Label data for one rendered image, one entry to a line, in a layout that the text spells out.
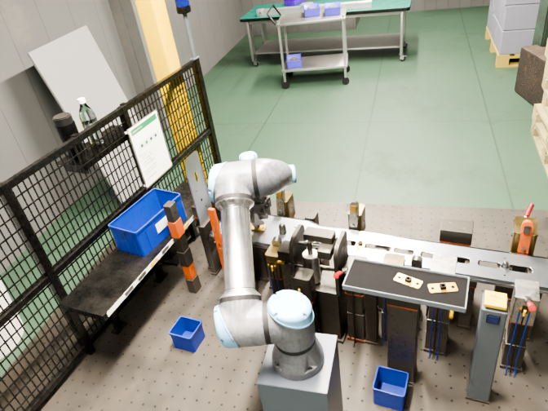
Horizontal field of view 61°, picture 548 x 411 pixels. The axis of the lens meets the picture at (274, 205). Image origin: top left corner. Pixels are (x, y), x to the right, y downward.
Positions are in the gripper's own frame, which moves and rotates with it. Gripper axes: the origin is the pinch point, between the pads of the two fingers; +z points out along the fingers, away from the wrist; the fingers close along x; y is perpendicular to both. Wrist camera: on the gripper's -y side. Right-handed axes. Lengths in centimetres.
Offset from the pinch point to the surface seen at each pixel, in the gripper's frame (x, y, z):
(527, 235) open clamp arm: 12, 106, -3
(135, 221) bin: -17, -51, -6
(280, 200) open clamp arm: 15.2, 5.7, -3.7
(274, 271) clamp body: -23.1, 17.8, 3.0
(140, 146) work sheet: 4, -54, -33
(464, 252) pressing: 4, 85, 2
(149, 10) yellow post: 43, -60, -82
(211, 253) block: -3.4, -25.5, 18.8
